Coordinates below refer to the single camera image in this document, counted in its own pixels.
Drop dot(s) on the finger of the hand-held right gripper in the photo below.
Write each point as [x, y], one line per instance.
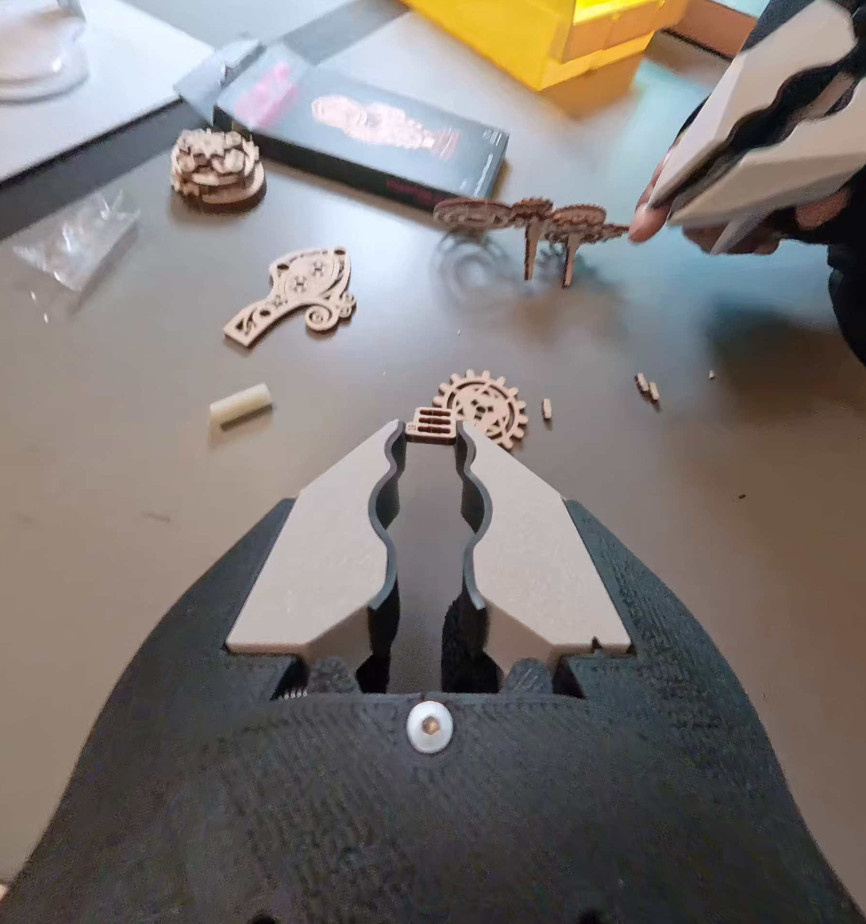
[765, 65]
[823, 159]

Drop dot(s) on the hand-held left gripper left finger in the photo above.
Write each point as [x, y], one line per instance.
[310, 570]

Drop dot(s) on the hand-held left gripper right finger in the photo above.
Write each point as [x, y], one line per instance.
[548, 570]

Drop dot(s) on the small wooden connector piece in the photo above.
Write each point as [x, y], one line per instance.
[430, 426]

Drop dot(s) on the wooden gear assembly with pegs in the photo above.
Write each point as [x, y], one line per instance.
[548, 216]

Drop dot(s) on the person's right hand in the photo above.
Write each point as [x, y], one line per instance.
[649, 224]

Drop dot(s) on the wood-edged grey table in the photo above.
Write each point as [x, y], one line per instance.
[714, 21]

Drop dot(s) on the small white cylinder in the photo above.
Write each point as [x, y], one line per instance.
[241, 404]

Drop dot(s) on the yellow plastic bin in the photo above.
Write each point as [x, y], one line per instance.
[534, 36]

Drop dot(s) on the ornate wooden teardrop piece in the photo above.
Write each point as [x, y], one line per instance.
[303, 281]

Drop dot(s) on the black puzzle box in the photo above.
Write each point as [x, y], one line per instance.
[375, 137]

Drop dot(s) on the clear plastic bag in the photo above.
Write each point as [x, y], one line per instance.
[79, 242]

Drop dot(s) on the small stacked wooden gear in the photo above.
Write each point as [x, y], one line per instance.
[216, 170]

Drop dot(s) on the white metal stand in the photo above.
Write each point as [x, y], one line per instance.
[115, 72]

